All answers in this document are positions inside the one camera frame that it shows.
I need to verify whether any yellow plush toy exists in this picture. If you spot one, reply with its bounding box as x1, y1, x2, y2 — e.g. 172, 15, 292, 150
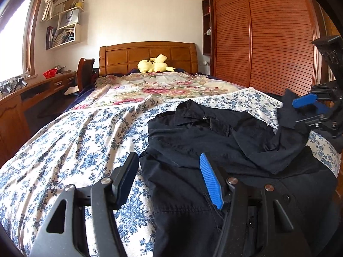
137, 54, 175, 73

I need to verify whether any white wall shelf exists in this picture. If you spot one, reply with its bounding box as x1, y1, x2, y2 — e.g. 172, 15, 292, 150
45, 0, 84, 51

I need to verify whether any dark wooden chair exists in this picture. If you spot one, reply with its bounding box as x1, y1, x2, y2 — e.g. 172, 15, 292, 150
77, 58, 95, 92

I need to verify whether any black double-breasted coat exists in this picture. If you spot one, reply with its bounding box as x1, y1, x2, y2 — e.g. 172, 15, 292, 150
140, 91, 339, 256

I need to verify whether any wooden door with handle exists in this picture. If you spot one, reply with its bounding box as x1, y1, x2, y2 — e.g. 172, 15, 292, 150
320, 7, 340, 81

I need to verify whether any wooden desk cabinet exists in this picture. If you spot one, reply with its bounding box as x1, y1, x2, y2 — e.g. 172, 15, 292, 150
1, 71, 76, 165

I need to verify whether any window with wooden frame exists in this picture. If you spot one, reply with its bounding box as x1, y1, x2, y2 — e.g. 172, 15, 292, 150
1, 0, 42, 81

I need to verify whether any wooden louvered wardrobe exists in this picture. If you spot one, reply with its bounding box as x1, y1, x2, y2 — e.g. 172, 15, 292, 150
202, 0, 323, 95

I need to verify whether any blue floral bed sheet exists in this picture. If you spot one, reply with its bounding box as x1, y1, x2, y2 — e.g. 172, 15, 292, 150
1, 88, 341, 256

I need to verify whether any pink floral quilt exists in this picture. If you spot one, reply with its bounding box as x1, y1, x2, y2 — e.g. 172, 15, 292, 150
72, 71, 241, 110

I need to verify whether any red bowl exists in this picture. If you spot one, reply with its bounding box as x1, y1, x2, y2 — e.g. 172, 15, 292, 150
43, 69, 57, 79

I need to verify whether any wooden headboard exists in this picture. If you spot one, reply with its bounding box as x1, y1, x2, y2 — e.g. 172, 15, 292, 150
99, 41, 198, 76

